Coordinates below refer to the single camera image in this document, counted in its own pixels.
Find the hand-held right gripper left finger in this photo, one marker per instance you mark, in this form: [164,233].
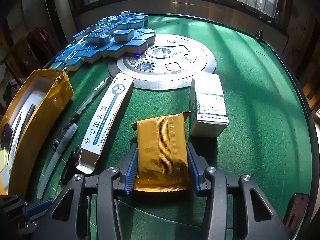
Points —
[130,172]

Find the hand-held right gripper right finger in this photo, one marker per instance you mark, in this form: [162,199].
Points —
[193,170]

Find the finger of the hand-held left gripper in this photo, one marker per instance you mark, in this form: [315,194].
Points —
[40,207]

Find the gold foil packet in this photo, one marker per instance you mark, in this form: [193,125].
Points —
[160,150]

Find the black fan-shaped plastic part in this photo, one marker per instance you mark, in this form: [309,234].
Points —
[6,136]

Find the slim black pen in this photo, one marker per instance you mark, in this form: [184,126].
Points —
[17,127]
[30,116]

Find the yellow taped cardboard box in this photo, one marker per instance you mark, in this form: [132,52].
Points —
[47,100]

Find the translucent white pen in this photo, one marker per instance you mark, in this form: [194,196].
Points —
[56,160]

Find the black gel pen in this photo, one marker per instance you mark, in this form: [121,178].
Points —
[71,162]

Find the long white ointment box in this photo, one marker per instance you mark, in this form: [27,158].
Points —
[105,120]

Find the white medicine box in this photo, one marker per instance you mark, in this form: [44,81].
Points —
[210,105]

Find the clear gel pen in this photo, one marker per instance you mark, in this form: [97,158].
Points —
[97,90]

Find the round silver table console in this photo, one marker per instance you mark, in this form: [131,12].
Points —
[190,72]

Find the pile of blue mahjong tiles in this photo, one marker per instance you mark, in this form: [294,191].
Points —
[112,37]

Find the purple cloth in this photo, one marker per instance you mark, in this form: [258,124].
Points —
[38,42]

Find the white standing air conditioner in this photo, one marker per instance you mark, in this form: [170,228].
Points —
[65,10]

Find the green bottle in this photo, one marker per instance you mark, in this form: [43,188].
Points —
[277,15]

